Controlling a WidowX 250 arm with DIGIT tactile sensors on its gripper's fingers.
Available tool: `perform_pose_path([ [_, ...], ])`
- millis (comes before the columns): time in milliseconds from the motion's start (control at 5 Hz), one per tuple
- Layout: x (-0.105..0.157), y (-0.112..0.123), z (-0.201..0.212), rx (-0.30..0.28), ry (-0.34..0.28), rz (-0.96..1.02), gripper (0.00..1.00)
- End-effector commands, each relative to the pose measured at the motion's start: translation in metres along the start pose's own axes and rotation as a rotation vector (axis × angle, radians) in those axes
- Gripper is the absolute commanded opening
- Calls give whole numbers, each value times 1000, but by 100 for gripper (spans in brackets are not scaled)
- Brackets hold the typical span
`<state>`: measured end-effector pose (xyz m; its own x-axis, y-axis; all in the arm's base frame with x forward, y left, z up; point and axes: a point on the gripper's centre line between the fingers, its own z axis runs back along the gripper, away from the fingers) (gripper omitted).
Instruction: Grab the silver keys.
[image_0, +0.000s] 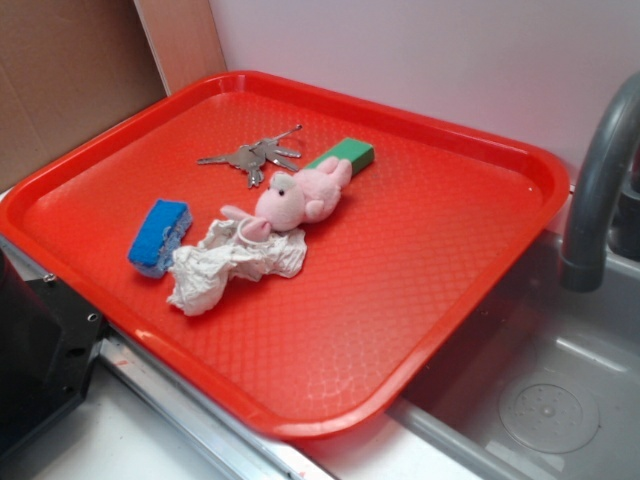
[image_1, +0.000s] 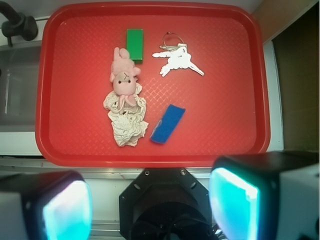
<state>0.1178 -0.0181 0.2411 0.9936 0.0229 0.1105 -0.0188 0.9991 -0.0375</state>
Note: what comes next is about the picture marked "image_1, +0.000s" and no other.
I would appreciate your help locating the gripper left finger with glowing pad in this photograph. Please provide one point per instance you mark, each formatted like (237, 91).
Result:
(45, 206)

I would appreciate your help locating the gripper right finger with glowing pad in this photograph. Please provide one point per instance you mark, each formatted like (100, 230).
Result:
(267, 196)

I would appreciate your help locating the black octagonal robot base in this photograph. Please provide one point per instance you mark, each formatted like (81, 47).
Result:
(165, 204)

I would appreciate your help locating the crumpled white paper towel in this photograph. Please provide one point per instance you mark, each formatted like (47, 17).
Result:
(129, 123)

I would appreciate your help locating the blue felt strip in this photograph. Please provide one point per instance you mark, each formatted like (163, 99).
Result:
(167, 124)

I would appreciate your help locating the red plastic tray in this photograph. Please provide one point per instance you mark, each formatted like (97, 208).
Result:
(226, 110)

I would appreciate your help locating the steel sink basin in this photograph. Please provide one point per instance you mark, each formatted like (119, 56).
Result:
(19, 71)

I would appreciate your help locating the pink plush bunny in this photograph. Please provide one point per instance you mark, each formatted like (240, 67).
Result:
(123, 77)

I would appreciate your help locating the black faucet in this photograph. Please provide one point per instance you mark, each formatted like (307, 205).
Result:
(17, 24)

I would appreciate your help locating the green rectangular block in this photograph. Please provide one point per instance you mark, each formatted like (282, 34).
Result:
(135, 44)

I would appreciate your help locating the silver keys on ring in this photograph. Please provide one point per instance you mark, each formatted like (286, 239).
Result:
(177, 56)

